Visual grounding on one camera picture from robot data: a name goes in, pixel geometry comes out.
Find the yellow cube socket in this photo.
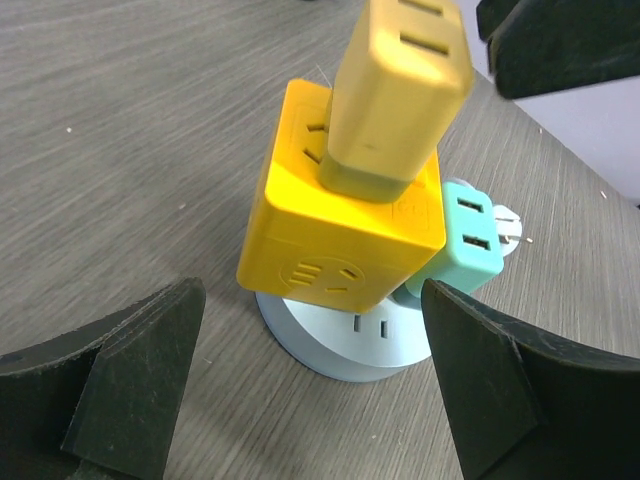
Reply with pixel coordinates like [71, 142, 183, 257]
[236, 79, 446, 313]

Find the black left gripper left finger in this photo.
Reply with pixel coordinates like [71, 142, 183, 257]
[1, 278, 206, 479]

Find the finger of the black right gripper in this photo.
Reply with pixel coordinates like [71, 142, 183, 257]
[488, 0, 639, 99]
[476, 0, 521, 41]

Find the teal USB charger plug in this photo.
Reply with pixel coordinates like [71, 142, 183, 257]
[404, 181, 504, 298]

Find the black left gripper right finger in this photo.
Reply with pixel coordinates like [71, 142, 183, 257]
[421, 280, 639, 479]

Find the light blue round socket base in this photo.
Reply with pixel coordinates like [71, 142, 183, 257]
[256, 293, 431, 383]

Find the pale yellow USB charger plug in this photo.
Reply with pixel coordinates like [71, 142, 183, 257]
[318, 0, 474, 203]

